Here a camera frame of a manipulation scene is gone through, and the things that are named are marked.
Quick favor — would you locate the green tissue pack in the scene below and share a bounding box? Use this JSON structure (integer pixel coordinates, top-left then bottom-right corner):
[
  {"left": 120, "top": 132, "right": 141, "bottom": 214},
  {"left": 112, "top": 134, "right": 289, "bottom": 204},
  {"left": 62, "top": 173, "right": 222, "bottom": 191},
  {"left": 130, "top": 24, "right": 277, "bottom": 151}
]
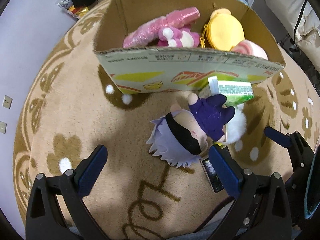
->
[{"left": 199, "top": 76, "right": 254, "bottom": 106}]

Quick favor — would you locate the pink plastic bag roll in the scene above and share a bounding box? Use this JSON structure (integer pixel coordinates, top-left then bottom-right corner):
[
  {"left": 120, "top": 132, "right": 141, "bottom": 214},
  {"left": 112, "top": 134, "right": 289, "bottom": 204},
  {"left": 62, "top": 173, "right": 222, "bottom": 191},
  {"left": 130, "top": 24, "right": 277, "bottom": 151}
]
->
[{"left": 123, "top": 7, "right": 200, "bottom": 48}]

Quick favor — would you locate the printed cardboard box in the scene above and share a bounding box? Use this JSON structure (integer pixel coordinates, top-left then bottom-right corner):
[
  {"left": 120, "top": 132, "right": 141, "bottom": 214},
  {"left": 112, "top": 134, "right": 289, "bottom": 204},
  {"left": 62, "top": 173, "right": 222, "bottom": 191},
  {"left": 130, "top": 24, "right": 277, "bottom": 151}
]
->
[{"left": 93, "top": 0, "right": 285, "bottom": 94}]

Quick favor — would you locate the lower wall outlet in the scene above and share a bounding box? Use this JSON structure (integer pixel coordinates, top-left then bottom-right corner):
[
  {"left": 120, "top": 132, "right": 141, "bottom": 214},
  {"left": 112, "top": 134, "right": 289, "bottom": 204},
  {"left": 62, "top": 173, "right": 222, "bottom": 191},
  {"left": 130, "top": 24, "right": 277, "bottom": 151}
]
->
[{"left": 0, "top": 121, "right": 7, "bottom": 134}]

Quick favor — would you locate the pink swirl roll cake plush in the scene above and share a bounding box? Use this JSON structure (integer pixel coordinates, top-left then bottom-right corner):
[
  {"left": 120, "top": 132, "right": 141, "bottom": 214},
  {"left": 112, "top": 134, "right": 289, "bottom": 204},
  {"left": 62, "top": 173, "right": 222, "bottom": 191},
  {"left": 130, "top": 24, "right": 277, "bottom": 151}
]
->
[{"left": 231, "top": 40, "right": 268, "bottom": 60}]

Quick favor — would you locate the upper wall outlet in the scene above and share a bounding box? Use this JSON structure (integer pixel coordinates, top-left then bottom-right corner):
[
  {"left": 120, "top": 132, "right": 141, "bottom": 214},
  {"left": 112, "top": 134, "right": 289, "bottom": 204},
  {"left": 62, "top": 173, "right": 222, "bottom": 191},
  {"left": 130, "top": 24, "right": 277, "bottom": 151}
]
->
[{"left": 2, "top": 95, "right": 12, "bottom": 109}]

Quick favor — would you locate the yellow dog plush toy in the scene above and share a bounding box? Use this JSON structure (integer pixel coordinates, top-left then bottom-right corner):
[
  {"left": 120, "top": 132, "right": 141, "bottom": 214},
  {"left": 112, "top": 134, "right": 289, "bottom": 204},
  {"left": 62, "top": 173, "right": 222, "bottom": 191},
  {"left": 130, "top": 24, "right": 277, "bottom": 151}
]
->
[{"left": 200, "top": 8, "right": 245, "bottom": 51}]

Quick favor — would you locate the wall outlet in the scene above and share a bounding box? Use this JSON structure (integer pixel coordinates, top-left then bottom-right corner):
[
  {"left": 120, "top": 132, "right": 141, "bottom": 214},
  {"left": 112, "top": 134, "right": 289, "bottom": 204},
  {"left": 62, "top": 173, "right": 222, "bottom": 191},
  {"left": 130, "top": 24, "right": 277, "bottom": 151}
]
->
[
  {"left": 0, "top": 121, "right": 7, "bottom": 134},
  {"left": 2, "top": 95, "right": 12, "bottom": 109}
]

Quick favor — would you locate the cream quilted bedding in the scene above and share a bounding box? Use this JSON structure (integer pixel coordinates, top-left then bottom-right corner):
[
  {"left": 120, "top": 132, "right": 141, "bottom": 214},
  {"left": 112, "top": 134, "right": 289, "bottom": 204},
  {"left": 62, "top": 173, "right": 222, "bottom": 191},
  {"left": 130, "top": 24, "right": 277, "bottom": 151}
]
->
[{"left": 265, "top": 0, "right": 319, "bottom": 70}]

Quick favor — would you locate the black white fluffy plush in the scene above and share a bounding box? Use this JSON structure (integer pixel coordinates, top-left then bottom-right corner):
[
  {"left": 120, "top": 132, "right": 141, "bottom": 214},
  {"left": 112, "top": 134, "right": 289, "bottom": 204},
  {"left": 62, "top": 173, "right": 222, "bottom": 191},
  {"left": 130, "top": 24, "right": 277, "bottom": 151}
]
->
[{"left": 217, "top": 103, "right": 247, "bottom": 145}]

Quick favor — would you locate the white-haired blindfolded plush doll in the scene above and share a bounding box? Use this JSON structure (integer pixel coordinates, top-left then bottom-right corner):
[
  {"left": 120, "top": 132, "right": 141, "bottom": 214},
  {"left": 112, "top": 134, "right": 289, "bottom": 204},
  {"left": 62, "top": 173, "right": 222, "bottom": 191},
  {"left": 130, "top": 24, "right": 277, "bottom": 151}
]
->
[{"left": 146, "top": 93, "right": 235, "bottom": 168}]

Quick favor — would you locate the beige patterned round rug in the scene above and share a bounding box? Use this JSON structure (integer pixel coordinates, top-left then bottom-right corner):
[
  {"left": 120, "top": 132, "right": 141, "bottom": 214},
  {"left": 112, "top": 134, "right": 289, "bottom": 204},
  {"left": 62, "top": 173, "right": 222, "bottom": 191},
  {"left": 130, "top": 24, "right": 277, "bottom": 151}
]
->
[{"left": 13, "top": 0, "right": 319, "bottom": 239}]

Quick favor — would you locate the snack bag on floor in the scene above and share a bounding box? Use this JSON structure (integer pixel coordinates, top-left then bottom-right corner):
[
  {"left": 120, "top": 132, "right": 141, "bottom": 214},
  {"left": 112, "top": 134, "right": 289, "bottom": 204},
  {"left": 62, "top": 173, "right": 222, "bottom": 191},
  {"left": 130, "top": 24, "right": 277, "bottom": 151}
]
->
[{"left": 56, "top": 0, "right": 89, "bottom": 19}]

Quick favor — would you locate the pink bear plush toy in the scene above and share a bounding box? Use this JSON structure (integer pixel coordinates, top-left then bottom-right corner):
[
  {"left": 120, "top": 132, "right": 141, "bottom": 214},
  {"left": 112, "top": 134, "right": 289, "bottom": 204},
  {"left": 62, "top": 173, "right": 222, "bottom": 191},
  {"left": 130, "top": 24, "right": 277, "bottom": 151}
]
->
[{"left": 157, "top": 25, "right": 200, "bottom": 48}]

